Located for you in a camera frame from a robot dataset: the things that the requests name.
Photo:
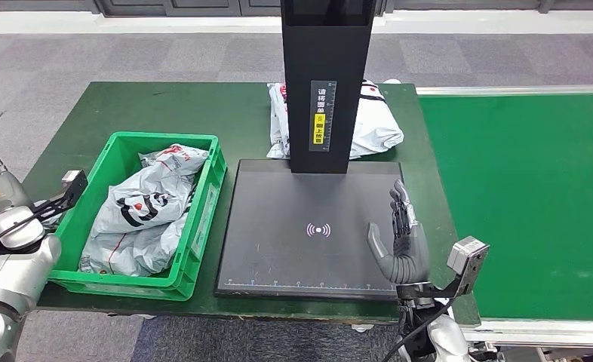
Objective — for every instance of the ruler label sticker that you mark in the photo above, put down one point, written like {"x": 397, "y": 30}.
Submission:
{"x": 322, "y": 117}

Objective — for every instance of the green plastic crate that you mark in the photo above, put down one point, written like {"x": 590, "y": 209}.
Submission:
{"x": 206, "y": 215}

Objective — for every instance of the white table bracket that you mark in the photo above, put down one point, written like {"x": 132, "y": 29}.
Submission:
{"x": 362, "y": 327}

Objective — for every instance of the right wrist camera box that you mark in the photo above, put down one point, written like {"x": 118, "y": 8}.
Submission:
{"x": 469, "y": 257}

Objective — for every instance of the black inbound scanning machine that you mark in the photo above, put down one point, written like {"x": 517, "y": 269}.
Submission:
{"x": 321, "y": 260}

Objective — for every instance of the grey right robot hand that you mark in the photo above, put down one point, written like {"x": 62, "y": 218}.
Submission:
{"x": 409, "y": 260}

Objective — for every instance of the green conveyor belt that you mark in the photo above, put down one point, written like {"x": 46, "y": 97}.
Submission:
{"x": 526, "y": 200}

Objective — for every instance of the dark grey wall panel frame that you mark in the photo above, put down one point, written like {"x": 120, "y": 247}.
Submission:
{"x": 201, "y": 6}

